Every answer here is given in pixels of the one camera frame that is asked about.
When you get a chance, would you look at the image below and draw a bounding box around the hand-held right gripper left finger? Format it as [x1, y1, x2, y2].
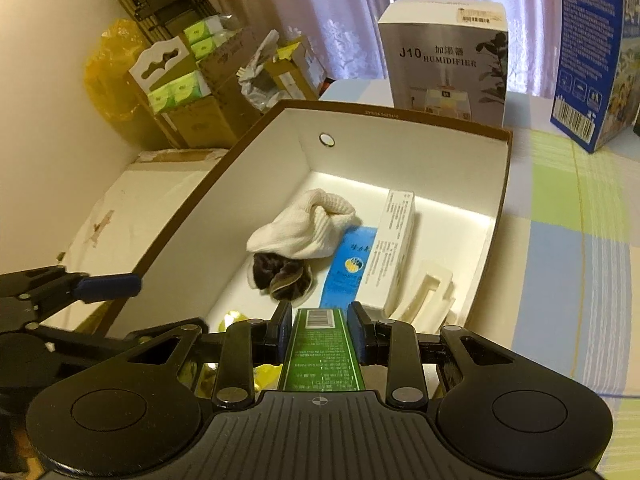
[125, 302, 294, 408]

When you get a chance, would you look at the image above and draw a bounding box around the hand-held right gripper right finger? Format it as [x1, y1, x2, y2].
[348, 301, 517, 409]

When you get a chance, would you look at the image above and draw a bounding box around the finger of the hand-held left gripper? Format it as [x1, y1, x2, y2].
[0, 267, 144, 322]
[25, 322, 151, 357]

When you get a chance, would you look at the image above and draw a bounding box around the green medicine box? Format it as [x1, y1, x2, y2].
[277, 308, 365, 392]

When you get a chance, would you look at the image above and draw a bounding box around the yellow snack packet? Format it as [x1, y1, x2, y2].
[180, 309, 282, 397]

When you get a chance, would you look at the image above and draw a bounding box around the dark velvet scrunchie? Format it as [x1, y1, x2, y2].
[248, 252, 315, 303]

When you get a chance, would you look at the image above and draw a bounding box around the blue toothpaste tube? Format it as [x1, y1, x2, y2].
[320, 225, 379, 311]

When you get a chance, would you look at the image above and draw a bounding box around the white hair claw clip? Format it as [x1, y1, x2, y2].
[387, 259, 458, 332]

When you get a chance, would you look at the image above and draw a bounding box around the white medicine box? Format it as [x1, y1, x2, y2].
[360, 190, 417, 318]

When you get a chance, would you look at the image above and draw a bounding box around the white sock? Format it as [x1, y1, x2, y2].
[246, 188, 360, 261]

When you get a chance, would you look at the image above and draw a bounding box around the brown cardboard storage box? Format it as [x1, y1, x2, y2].
[60, 100, 514, 353]

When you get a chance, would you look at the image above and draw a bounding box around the cream printed blanket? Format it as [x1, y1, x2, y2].
[57, 147, 231, 322]

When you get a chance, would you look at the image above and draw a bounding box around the brown cardboard carton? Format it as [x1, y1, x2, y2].
[150, 27, 271, 148]

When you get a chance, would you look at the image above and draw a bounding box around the pile of green tissue packs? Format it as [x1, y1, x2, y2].
[147, 15, 227, 113]

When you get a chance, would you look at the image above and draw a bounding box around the yellow plastic bag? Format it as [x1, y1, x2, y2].
[82, 19, 147, 121]

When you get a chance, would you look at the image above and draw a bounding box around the checkered tablecloth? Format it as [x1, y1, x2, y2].
[320, 79, 640, 411]

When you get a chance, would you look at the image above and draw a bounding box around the white cutout cardboard panel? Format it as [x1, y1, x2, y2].
[127, 35, 201, 97]

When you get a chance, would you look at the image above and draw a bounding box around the bin with rubbish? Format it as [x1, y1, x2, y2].
[237, 30, 326, 111]

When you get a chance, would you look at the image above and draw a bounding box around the white humidifier carton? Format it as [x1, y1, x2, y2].
[376, 0, 509, 128]

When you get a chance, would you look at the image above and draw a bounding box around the lilac patterned curtain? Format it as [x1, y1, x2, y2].
[180, 0, 566, 96]

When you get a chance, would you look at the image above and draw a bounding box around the blue milk carton case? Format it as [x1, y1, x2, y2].
[550, 0, 640, 154]

